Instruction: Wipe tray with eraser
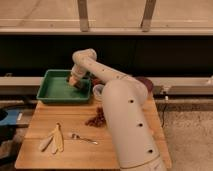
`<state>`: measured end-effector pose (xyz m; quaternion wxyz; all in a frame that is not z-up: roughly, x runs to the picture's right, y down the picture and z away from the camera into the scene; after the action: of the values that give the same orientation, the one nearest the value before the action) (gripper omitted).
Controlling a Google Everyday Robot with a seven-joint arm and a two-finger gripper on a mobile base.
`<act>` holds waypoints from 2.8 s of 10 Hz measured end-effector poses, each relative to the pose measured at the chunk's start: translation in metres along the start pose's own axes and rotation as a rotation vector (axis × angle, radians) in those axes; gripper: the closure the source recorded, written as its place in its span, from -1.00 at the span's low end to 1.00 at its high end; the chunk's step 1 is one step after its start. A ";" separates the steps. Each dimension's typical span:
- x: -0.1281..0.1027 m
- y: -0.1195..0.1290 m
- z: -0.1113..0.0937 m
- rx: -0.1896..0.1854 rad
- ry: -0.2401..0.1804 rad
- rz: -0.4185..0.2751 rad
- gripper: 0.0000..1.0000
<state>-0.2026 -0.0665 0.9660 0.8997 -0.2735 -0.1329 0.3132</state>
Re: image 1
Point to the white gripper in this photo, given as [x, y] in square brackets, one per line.
[75, 77]

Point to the dark eraser block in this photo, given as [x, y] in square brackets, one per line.
[79, 85]

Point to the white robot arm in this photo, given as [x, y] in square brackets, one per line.
[122, 98]

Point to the green plastic tray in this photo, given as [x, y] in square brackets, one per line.
[55, 89]

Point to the white cup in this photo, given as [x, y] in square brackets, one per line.
[97, 91]

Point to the brown crumbs pile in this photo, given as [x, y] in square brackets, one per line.
[98, 120]

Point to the dark red plate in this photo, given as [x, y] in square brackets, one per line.
[148, 83]

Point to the banana peel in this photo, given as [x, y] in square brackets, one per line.
[55, 138]

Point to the blue object at left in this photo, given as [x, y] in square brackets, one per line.
[9, 117]

